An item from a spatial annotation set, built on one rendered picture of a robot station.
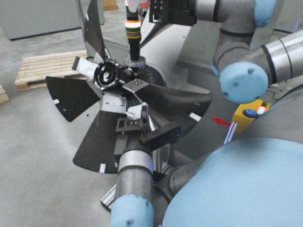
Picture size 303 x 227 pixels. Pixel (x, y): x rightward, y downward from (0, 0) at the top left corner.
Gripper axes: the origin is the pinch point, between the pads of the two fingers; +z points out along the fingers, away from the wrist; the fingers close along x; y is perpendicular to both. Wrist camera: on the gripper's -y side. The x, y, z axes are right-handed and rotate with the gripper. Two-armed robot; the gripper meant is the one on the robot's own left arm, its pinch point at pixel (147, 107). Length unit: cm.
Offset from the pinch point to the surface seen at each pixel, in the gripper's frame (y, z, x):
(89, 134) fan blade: 22.8, 1.7, 11.3
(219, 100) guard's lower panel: -44, 60, 44
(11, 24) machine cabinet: 337, 440, 45
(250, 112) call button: -37.9, 9.4, 13.8
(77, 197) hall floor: 73, 32, 111
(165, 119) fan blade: -5.4, -4.6, 1.8
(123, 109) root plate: 10.5, 10.6, 8.0
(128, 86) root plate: 6.4, 10.1, -2.1
